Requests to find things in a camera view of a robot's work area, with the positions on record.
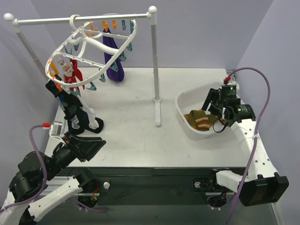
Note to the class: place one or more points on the white round sock hanger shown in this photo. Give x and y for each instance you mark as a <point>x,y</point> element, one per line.
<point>82,42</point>

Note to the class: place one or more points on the olive striped sock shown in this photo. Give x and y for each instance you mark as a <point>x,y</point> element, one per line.
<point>204,123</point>
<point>199,122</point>

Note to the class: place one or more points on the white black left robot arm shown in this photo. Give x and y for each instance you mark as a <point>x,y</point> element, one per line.
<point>22,207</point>

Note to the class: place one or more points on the white drying rack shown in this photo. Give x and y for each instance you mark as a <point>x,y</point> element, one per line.
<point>151,14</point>

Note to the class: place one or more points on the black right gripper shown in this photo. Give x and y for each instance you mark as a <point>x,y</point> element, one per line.
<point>215,104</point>

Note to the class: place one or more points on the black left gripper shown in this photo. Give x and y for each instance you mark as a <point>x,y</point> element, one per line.
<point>74,145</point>

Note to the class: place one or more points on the white sock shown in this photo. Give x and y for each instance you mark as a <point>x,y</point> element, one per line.
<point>93,124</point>

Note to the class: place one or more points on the red santa sock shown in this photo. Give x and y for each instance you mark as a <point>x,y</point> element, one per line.
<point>71,71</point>

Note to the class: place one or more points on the black blue patterned sock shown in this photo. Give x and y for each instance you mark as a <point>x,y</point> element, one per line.
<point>76,117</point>

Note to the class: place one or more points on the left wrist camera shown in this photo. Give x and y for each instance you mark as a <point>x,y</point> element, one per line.
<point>56,130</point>

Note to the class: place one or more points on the white plastic basket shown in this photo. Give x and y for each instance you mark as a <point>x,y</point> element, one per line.
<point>193,98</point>

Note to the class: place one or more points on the teal clothespin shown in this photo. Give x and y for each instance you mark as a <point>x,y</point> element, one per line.
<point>102,78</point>
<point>92,87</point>

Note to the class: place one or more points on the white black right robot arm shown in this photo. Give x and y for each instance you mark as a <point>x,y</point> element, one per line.
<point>262,183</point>

